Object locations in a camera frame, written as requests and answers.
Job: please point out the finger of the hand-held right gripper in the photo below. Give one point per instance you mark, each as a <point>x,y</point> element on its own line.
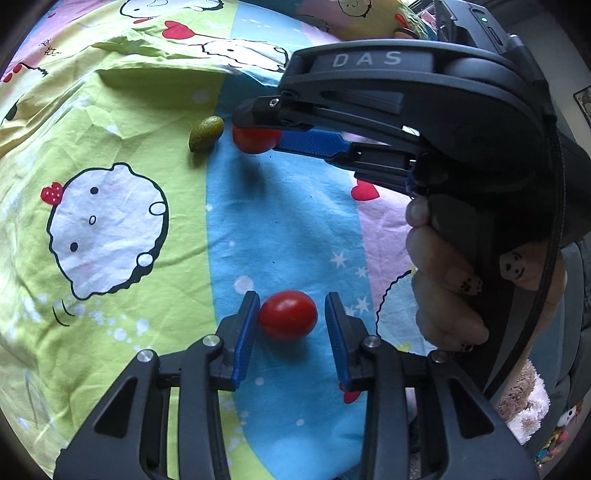
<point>314,143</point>
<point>263,113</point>

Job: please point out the beige plush toy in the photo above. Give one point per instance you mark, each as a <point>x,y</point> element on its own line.
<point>526,406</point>

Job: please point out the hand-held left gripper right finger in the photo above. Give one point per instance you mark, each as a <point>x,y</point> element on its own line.
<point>339,341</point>

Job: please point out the person's right hand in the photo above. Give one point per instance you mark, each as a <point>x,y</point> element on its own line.
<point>438,286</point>

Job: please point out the red cherry tomato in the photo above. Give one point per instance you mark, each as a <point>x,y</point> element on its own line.
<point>288,315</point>
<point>251,141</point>

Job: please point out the cartoon printed bedsheet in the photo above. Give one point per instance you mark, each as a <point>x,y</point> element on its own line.
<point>286,230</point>

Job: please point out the cartoon printed pillow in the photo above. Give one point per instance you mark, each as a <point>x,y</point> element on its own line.
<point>369,18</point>

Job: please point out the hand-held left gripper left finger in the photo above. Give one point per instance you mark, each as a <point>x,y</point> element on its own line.
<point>244,341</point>

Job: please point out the small green kumquat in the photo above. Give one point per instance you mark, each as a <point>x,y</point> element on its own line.
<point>206,134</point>

